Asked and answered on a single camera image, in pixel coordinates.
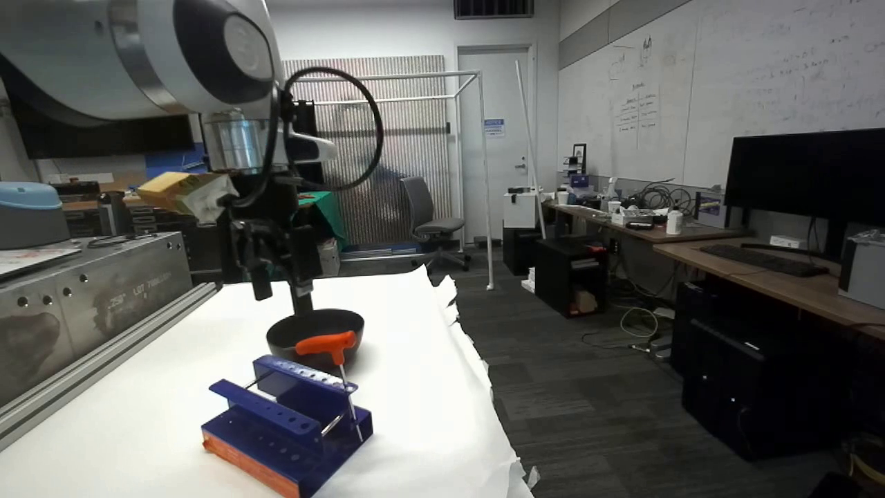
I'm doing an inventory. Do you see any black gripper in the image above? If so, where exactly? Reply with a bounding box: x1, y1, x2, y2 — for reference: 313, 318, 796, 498
215, 172, 327, 316

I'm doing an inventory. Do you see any orange handled screwdriver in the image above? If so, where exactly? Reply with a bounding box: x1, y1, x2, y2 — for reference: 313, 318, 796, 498
291, 330, 368, 445

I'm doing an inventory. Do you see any black bowl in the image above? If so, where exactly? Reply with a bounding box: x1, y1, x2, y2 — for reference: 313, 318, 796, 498
263, 308, 368, 365

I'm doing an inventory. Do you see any green object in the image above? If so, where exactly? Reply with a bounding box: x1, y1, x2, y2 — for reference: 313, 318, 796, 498
295, 188, 348, 253

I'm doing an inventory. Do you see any yellowish cardboard box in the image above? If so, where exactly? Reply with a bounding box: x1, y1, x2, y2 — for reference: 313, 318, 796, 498
136, 168, 237, 225

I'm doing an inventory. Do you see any blue tool holder rack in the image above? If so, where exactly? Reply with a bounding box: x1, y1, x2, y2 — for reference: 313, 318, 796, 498
198, 354, 375, 498

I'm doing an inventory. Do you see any grey office chair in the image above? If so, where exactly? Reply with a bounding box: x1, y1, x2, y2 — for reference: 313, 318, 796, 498
399, 175, 472, 273

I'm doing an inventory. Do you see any white door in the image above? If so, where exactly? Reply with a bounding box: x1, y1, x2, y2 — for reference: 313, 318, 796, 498
457, 45, 539, 243

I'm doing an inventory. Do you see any blue grey plastic device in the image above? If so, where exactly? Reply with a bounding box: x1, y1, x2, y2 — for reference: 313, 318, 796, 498
0, 179, 73, 250

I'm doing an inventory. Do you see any black cabinet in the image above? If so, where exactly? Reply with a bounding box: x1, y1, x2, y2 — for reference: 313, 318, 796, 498
533, 236, 612, 320

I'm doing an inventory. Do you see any black desktop device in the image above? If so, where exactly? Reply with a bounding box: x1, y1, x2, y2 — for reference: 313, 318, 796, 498
568, 140, 594, 193

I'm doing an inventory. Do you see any ceiling air vent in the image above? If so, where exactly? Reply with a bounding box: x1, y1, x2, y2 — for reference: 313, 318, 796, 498
450, 0, 536, 20

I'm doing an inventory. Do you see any cluttered long desk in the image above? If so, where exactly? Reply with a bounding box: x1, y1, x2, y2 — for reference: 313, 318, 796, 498
541, 197, 751, 250

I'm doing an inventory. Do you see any black computer tower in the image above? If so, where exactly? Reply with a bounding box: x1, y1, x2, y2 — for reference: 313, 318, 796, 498
680, 316, 852, 464

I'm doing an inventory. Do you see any black keyboard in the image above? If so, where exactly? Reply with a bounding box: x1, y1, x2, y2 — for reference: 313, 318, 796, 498
699, 241, 832, 280

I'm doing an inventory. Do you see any wooden desk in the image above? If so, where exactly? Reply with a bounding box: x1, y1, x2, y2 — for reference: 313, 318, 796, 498
652, 233, 885, 345

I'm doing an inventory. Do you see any black computer monitor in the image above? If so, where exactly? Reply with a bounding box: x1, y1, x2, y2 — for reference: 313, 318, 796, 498
721, 124, 885, 261

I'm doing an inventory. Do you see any white box device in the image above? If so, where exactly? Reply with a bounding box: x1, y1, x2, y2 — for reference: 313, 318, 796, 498
839, 230, 885, 312

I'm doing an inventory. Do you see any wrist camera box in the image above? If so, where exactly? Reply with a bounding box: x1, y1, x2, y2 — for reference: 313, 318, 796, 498
273, 92, 341, 188

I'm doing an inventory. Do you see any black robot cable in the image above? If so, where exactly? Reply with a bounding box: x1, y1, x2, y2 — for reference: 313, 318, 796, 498
265, 63, 385, 203

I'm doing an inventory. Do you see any white pipe frame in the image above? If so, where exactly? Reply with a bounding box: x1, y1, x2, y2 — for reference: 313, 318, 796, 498
294, 67, 498, 293

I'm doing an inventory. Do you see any wall whiteboard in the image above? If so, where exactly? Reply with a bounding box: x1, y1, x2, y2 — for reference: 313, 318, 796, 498
556, 0, 885, 215

